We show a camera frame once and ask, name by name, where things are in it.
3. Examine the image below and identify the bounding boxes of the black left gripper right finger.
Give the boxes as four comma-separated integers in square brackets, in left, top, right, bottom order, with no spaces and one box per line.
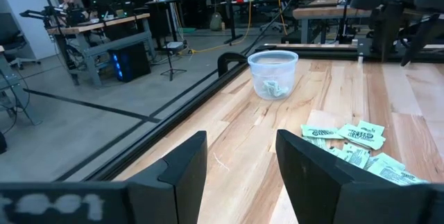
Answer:
[275,129,393,224]

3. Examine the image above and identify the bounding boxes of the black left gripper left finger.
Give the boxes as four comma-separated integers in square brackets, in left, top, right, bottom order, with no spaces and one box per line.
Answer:
[126,130,208,224]

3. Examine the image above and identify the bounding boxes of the green stevia packet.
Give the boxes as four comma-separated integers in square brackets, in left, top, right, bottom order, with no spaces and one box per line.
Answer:
[336,123,386,151]
[304,136,329,150]
[357,120,386,137]
[366,152,429,187]
[341,142,372,170]
[262,80,282,97]
[275,85,290,99]
[300,123,343,140]
[325,146,345,158]

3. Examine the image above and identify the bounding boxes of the black floor stand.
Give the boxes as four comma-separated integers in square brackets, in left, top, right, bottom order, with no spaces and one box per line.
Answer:
[160,41,188,82]

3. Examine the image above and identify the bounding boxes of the translucent plastic bin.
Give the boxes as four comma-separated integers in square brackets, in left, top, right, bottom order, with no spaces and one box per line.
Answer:
[247,50,300,101]

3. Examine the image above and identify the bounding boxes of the black table clamp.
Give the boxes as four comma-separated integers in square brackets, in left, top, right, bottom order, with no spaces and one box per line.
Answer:
[217,51,248,78]

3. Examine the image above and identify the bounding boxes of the computer tower blue lights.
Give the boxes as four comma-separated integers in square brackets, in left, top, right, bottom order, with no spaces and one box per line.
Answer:
[108,42,152,83]

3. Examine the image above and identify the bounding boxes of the green bag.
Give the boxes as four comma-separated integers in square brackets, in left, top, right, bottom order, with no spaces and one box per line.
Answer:
[209,11,223,32]

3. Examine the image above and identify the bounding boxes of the black standing desk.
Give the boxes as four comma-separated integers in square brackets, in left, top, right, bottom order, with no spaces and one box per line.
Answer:
[144,0,183,50]

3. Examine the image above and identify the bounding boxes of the wooden background table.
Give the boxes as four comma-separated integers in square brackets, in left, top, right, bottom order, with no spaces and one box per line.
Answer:
[292,6,374,44]

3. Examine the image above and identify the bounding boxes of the black hanging cable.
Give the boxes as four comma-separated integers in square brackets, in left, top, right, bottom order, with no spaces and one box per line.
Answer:
[241,0,315,55]

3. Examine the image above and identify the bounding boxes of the wooden desk grey frame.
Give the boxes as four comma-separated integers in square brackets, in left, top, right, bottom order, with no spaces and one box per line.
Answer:
[46,12,156,87]

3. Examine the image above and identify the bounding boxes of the black diagonal frame strut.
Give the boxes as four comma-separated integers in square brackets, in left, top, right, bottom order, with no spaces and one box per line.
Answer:
[400,12,443,67]

